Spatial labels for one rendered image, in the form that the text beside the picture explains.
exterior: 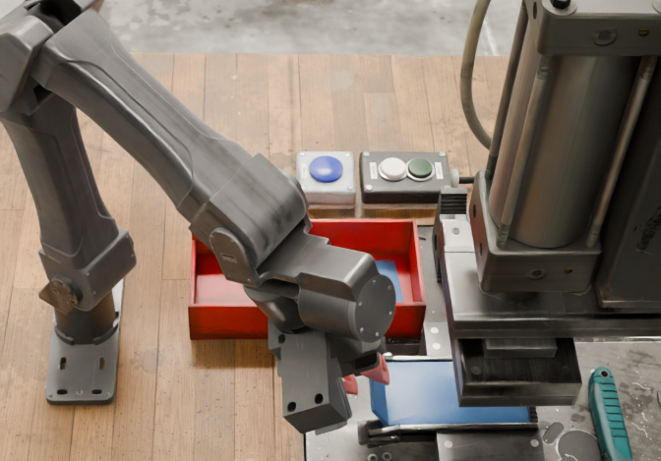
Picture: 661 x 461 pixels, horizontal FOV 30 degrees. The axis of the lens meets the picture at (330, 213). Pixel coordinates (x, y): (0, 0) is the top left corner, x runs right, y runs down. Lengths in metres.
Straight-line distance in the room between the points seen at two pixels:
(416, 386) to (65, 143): 0.41
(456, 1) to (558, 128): 2.34
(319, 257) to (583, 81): 0.28
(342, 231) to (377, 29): 1.73
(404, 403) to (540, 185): 0.36
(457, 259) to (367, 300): 0.11
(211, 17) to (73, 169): 1.97
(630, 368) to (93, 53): 0.69
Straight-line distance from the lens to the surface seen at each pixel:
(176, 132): 0.99
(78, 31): 1.01
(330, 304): 0.99
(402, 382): 1.21
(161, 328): 1.35
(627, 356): 1.39
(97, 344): 1.33
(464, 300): 1.03
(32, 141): 1.11
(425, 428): 1.18
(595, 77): 0.83
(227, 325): 1.32
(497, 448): 1.19
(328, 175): 1.44
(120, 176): 1.50
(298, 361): 1.05
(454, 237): 1.13
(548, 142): 0.87
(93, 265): 1.21
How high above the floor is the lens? 2.00
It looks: 49 degrees down
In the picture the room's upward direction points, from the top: 4 degrees clockwise
